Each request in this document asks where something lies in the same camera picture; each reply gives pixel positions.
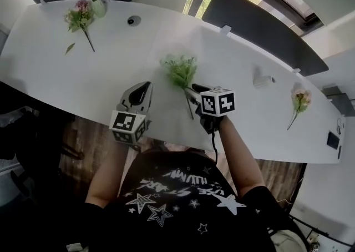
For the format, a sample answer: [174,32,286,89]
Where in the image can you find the small purple flower bunch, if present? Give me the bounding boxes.
[63,0,97,53]

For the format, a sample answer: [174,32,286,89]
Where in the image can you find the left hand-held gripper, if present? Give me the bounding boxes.
[108,80,154,149]

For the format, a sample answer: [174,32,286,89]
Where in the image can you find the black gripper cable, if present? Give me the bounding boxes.
[210,131,220,167]

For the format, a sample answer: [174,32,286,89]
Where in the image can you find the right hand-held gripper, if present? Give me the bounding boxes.
[184,83,236,135]

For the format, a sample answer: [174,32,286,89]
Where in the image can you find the white-green flower bouquet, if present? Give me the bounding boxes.
[159,54,198,120]

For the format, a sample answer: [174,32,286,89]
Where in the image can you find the black office chair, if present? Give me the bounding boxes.
[0,81,84,207]

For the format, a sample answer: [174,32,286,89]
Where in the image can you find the desk cable grommet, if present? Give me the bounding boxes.
[126,15,141,27]

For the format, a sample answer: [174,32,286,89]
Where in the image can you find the white vase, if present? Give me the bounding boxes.
[252,74,276,89]

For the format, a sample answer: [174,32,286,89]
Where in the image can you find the clear plastic bag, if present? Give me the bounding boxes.
[0,106,27,128]

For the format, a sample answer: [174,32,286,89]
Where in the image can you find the person's left forearm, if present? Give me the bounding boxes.
[84,142,131,207]

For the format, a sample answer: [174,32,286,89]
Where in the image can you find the pink flower bouquet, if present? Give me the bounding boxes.
[287,83,313,131]

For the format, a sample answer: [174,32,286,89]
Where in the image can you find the pale green vase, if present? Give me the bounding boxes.
[90,0,108,18]

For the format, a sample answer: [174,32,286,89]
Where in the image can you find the person's black star t-shirt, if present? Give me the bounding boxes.
[83,148,278,252]

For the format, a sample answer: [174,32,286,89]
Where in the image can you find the black phone on table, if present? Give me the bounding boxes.
[326,131,341,148]

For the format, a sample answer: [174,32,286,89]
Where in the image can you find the person's beige trousers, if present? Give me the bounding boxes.
[270,230,306,252]

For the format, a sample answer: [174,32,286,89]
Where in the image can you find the person's right forearm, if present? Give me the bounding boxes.
[219,114,266,199]

